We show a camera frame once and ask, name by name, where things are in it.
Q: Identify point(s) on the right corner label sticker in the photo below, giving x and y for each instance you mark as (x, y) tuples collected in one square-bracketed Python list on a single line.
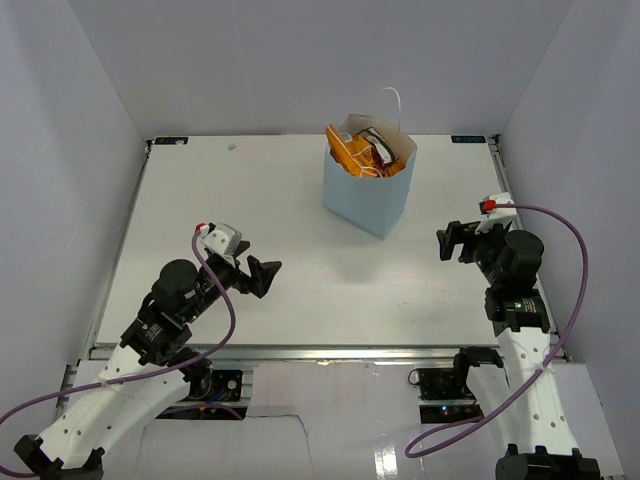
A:
[(468, 139)]

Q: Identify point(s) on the brown chocolate bar wrapper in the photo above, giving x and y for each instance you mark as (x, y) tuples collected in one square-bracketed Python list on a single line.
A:
[(384, 153)]

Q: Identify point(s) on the orange chips bag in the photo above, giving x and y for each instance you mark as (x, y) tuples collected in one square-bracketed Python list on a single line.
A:
[(357, 157)]

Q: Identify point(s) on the corner label sticker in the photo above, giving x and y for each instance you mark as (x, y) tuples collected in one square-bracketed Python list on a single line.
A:
[(170, 140), (468, 139)]

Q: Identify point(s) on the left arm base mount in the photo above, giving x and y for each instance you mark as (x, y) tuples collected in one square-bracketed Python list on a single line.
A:
[(221, 386)]

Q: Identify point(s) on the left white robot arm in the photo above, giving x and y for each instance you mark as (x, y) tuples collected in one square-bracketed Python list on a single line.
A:
[(151, 369)]

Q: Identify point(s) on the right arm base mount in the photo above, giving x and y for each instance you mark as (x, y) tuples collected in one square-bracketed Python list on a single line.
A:
[(441, 399)]

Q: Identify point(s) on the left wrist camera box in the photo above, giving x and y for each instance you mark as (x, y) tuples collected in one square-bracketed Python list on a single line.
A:
[(220, 239)]

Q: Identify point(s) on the light blue paper bag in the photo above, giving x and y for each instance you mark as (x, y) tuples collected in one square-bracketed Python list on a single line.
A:
[(373, 204)]

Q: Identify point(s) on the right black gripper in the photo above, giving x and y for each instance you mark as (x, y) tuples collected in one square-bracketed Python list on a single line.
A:
[(470, 238)]

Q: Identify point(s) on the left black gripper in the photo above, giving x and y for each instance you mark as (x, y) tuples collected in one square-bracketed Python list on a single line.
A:
[(259, 281)]

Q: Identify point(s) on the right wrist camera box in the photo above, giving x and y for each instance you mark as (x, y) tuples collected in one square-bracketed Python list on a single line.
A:
[(496, 209)]

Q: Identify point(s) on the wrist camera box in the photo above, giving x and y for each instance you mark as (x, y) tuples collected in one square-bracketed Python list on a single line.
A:
[(220, 239), (496, 209)]

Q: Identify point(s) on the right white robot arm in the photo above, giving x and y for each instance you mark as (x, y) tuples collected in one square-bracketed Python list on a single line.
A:
[(515, 380)]

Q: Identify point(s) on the left corner label sticker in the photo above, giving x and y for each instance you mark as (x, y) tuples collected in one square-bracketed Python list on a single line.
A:
[(170, 140)]

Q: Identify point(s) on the aluminium table frame rail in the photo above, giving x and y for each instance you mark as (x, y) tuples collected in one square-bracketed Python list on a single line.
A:
[(329, 354)]

